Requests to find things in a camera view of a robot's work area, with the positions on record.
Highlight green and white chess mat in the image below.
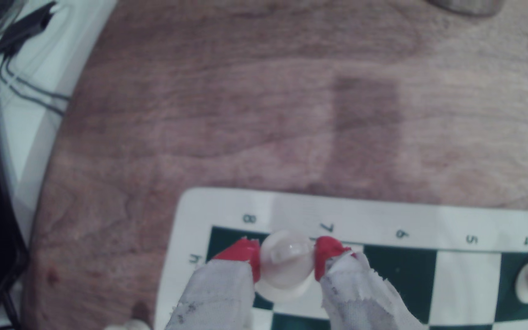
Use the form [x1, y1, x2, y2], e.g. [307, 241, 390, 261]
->
[154, 187, 528, 330]

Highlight white round-headed chess piece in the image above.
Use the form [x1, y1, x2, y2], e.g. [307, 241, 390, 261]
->
[255, 230, 316, 303]

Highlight white chess pawn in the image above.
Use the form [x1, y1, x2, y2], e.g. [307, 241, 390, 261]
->
[105, 319, 153, 330]

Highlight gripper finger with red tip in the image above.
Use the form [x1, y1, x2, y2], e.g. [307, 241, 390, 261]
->
[314, 236, 426, 330]
[165, 237, 262, 330]

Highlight thin black cables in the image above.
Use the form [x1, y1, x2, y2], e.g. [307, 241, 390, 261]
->
[0, 43, 71, 117]

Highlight black power adapter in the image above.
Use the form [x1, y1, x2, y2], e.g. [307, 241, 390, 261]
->
[0, 1, 57, 57]

